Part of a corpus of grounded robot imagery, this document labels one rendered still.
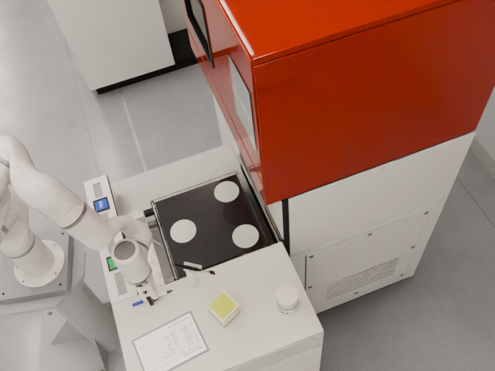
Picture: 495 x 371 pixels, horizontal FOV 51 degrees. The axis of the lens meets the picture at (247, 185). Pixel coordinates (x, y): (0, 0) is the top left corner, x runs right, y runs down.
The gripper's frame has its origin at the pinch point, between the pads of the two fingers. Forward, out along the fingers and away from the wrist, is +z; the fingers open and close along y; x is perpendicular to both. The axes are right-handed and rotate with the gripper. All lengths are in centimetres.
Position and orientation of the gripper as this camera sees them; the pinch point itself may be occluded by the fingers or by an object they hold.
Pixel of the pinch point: (151, 295)
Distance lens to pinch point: 178.3
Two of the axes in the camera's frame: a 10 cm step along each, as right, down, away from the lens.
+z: 0.9, 5.8, 8.1
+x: -9.3, 3.3, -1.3
